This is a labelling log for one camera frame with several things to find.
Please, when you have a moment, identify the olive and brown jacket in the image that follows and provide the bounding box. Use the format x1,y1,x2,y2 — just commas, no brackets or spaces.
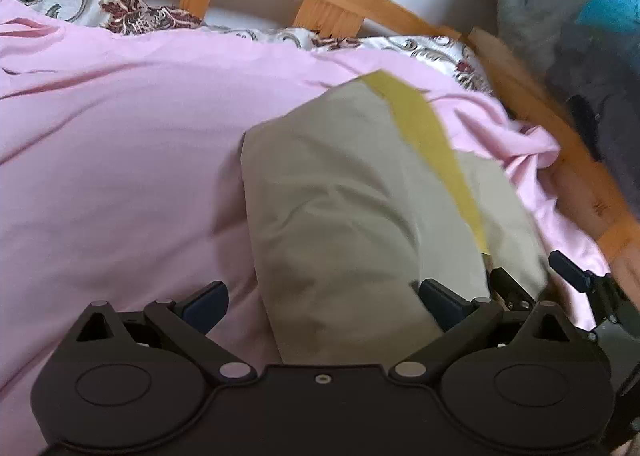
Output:
240,70,551,368

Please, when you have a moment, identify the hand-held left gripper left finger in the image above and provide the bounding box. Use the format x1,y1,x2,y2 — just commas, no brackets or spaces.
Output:
74,280,258,384

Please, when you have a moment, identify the pink bed sheet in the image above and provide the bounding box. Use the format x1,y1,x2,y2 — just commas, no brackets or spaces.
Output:
0,0,614,456

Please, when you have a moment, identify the floral patterned bedspread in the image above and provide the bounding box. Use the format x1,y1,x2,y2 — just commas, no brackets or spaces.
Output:
207,24,497,97

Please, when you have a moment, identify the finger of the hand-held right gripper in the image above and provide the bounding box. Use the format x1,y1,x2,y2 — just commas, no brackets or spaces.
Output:
487,267,540,313
548,250,626,323

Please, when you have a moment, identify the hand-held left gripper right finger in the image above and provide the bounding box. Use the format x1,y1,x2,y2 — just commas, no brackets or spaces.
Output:
389,278,577,383

